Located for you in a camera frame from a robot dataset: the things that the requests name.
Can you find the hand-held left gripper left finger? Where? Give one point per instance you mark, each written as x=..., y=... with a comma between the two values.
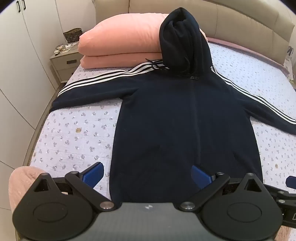
x=94, y=174

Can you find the beige nightstand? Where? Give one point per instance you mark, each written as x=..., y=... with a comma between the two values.
x=66, y=64

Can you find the pink folded quilt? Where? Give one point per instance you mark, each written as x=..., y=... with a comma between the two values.
x=120, y=34

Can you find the cream wardrobe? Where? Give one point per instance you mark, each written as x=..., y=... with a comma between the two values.
x=25, y=69

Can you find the floral quilted bed sheet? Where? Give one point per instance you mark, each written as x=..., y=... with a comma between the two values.
x=69, y=129

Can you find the grey bed frame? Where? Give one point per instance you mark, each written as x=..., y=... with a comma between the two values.
x=39, y=122

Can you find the pink fluffy cloth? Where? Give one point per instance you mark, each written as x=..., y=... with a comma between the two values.
x=20, y=183

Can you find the beige leather headboard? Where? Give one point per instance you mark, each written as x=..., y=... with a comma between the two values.
x=242, y=18

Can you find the white printed bag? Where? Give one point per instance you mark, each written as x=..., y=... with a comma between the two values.
x=291, y=60

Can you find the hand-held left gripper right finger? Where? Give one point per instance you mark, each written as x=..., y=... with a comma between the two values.
x=200, y=177

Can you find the navy striped hoodie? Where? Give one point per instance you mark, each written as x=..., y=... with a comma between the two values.
x=161, y=115

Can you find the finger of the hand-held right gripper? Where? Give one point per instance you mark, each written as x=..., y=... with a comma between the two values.
x=291, y=181
x=284, y=193

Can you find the brown patterned bag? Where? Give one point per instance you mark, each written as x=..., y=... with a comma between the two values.
x=72, y=35

